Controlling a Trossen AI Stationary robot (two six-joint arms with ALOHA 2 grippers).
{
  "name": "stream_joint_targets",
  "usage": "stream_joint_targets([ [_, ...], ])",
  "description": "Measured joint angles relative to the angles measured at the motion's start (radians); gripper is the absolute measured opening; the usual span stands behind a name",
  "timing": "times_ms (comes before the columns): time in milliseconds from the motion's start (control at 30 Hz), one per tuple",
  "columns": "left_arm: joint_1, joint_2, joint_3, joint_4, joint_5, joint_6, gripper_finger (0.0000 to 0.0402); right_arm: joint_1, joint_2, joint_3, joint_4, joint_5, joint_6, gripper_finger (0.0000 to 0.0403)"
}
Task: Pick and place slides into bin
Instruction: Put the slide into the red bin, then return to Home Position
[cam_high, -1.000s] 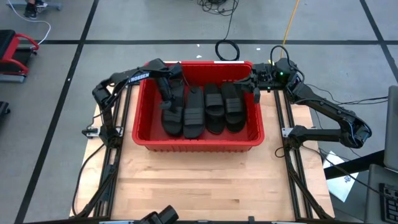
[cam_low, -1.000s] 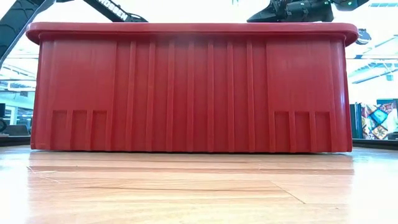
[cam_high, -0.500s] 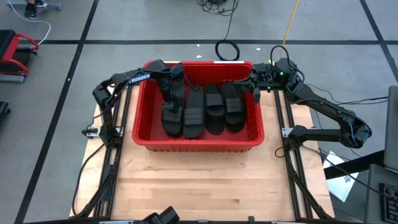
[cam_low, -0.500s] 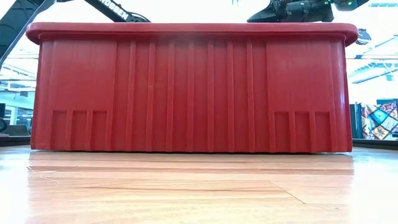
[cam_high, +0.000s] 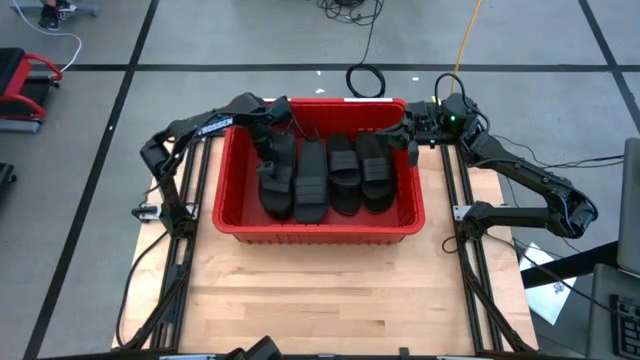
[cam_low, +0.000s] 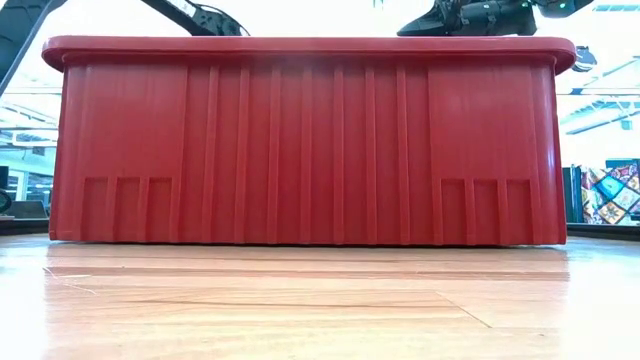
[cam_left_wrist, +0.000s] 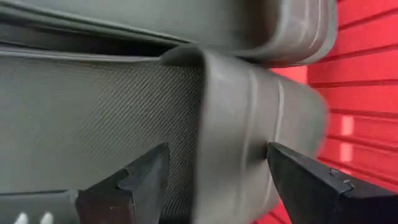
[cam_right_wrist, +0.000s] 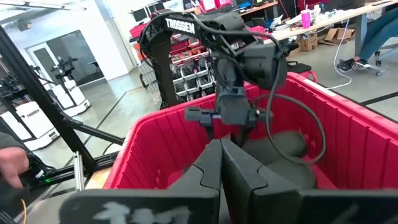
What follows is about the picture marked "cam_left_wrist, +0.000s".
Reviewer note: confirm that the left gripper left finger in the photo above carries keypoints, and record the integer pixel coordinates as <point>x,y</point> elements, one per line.
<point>124,199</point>

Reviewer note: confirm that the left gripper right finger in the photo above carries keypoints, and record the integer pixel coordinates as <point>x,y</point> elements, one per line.
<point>317,196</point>

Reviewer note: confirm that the red plastic storage bin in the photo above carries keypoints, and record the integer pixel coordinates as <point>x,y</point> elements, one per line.
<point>363,77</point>

